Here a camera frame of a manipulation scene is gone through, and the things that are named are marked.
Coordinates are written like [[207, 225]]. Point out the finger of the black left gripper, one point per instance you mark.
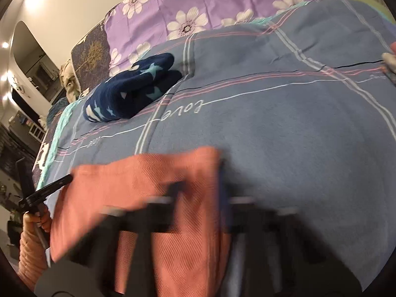
[[31, 200]]

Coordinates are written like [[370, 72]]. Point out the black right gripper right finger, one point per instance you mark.
[[274, 253]]

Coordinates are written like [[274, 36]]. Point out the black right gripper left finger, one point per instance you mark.
[[89, 268]]

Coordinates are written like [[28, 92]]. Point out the salmon pink knit garment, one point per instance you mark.
[[189, 259]]

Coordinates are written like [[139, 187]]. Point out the pink sleeve forearm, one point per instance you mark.
[[32, 262]]

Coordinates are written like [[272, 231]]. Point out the stack of folded clothes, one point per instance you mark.
[[389, 60]]

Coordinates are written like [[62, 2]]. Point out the left hand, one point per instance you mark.
[[41, 219]]

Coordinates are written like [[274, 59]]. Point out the beige plush toy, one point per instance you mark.
[[69, 82]]

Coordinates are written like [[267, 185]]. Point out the navy star pattern fleece garment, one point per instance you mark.
[[128, 92]]

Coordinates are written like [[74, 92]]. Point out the blue plaid bed sheet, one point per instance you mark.
[[303, 117]]

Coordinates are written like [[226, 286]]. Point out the dark purple tree pillow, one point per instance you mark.
[[91, 58]]

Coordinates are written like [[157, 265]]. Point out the purple floral pillow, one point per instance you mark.
[[133, 27]]

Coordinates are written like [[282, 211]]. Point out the green pillow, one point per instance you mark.
[[383, 10]]

